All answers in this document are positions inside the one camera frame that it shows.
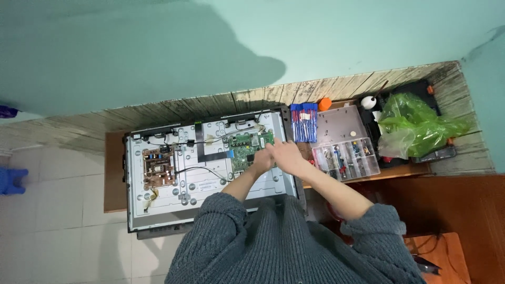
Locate person's right hand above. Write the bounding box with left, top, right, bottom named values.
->
left=265, top=138, right=311, bottom=179

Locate person's left hand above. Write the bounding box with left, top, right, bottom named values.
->
left=252, top=148, right=277, bottom=176

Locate green main circuit board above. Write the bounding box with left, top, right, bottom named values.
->
left=228, top=130, right=276, bottom=174

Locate set of blue red screwdrivers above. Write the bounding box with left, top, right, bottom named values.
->
left=290, top=103, right=319, bottom=143

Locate clear plastic organizer box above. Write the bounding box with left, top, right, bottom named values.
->
left=311, top=104, right=381, bottom=182

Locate grey metal television chassis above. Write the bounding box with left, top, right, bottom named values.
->
left=122, top=106, right=308, bottom=240

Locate grey knitted sweater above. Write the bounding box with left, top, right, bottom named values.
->
left=165, top=192, right=427, bottom=284

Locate brown power supply board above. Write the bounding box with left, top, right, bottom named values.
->
left=142, top=147, right=176, bottom=190

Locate thin brown brush stick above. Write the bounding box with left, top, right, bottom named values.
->
left=373, top=80, right=389, bottom=99

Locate green plastic bag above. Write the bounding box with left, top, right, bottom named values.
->
left=377, top=93, right=472, bottom=159

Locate black toolbox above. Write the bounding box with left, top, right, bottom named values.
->
left=357, top=79, right=457, bottom=169

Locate black tool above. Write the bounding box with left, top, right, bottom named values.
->
left=412, top=254, right=442, bottom=275

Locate orange wooden stool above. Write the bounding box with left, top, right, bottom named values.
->
left=404, top=232, right=472, bottom=284

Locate blue plastic stool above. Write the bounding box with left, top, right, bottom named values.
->
left=0, top=167, right=29, bottom=196

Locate thin black wire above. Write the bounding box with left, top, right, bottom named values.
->
left=174, top=166, right=234, bottom=184

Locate black flat ribbon cable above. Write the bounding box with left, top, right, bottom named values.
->
left=194, top=123, right=234, bottom=163

